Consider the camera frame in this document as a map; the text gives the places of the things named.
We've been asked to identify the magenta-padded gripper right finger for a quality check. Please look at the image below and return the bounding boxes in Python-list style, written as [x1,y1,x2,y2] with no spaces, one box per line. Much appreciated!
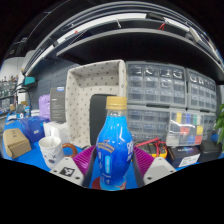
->
[132,145,177,188]

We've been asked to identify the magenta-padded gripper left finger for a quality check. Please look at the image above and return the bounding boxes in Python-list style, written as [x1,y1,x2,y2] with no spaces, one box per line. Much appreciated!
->
[49,145,98,189]

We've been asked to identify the blue drink bottle gold cap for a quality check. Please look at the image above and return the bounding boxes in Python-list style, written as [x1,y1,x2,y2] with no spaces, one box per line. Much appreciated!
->
[95,96,135,191]

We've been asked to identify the yellow multimeter red leads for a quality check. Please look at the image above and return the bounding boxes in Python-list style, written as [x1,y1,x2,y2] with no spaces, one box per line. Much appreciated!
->
[134,137,169,160]

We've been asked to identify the black box white label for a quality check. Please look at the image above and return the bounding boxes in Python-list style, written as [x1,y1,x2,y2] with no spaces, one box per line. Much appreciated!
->
[166,145,202,169]

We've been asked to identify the white product box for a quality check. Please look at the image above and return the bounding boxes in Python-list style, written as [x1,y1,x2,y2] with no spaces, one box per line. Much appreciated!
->
[43,120,70,145]

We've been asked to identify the grey small-parts drawer cabinet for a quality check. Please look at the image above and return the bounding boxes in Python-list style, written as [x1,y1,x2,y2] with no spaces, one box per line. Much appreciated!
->
[201,111,218,135]
[126,105,172,144]

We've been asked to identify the clear box colourful parts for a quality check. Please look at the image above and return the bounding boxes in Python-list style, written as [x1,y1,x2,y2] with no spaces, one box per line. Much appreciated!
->
[166,110,205,147]

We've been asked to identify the black zip case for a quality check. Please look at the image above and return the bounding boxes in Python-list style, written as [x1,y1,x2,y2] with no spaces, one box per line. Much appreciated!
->
[197,139,224,164]

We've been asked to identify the blue carton box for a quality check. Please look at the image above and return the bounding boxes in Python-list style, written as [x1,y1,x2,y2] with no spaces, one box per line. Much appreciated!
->
[19,115,50,144]

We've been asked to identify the brown cardboard box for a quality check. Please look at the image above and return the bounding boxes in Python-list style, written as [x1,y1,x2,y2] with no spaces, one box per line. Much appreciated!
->
[2,128,33,160]

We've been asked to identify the black flat product box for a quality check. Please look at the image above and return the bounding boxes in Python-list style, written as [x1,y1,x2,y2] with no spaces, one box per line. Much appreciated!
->
[49,86,67,124]

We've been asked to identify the purple plastic bag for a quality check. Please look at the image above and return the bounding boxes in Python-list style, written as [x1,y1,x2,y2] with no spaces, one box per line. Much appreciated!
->
[38,94,52,121]

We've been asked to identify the white dotted fabric storage bin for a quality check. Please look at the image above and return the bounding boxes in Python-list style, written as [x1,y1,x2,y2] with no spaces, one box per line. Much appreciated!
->
[64,59,128,150]

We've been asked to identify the teal desk device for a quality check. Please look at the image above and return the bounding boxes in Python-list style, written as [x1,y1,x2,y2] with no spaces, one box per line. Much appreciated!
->
[21,76,37,89]

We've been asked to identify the grey overhead workbench shelf unit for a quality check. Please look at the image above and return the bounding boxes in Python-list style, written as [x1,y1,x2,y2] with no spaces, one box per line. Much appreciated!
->
[6,3,224,85]

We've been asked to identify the white mug orange handle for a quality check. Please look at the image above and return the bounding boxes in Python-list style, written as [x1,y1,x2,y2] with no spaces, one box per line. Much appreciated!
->
[38,135,79,170]

